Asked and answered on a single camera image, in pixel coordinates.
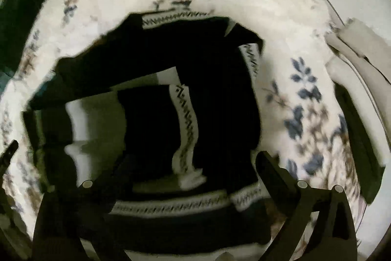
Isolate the dark green folded quilt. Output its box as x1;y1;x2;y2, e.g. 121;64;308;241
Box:
0;0;44;91

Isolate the black grey striped sweater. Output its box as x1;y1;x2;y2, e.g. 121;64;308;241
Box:
23;14;271;254

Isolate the black folded garment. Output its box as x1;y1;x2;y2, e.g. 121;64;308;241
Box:
334;83;384;204

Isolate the floral bed cover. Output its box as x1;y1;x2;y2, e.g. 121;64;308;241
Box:
1;0;360;260

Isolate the beige folded garment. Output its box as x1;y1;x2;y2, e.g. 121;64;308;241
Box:
326;19;390;167

